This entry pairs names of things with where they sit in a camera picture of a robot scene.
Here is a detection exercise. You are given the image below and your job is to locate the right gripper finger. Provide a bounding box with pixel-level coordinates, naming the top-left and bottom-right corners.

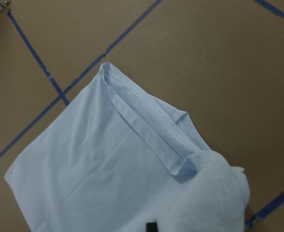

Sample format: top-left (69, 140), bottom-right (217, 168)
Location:
top-left (146, 222), bottom-right (158, 232)

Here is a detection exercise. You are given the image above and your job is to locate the light blue t-shirt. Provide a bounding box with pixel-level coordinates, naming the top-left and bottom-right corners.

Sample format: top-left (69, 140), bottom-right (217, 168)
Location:
top-left (4, 62), bottom-right (250, 232)

